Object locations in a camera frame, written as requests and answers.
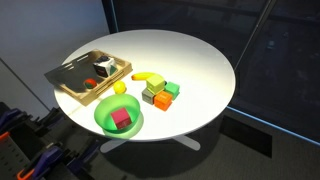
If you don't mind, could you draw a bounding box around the perforated metal breadboard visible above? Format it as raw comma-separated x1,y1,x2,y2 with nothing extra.
0,131,28,180

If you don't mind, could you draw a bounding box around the grey block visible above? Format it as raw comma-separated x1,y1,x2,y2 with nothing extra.
141,87,156,106

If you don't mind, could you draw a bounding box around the orange block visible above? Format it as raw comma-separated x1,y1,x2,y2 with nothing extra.
153,90,174,112

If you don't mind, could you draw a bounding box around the yellow-green block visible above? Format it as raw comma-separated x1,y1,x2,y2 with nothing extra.
145,73,167,96

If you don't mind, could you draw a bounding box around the round white table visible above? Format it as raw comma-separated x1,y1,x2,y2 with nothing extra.
101,0,320,148

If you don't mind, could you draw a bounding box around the white table pedestal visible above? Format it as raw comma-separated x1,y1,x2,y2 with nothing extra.
99,134,202,154

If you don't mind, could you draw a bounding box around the wooden tray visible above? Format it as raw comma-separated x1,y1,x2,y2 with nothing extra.
44,48,134,108

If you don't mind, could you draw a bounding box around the green block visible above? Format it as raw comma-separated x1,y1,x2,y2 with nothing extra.
163,81,181,101

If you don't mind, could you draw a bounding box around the yellow banana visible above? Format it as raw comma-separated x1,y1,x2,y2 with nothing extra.
130,71,158,82

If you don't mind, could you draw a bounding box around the yellow lemon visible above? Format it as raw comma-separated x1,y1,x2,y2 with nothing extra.
112,80,127,95

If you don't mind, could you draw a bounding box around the purple orange bar clamp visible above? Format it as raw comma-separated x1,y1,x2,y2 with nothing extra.
16,138,101,180
0,106,64,141

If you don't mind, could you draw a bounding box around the red toy fruit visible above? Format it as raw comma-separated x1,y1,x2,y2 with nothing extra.
83,78,98,90

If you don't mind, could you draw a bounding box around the green plastic bowl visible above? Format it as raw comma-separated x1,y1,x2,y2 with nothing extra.
93,93,142,134

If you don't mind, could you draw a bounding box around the dark red fruit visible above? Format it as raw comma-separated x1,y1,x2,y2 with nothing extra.
110,107,133,130

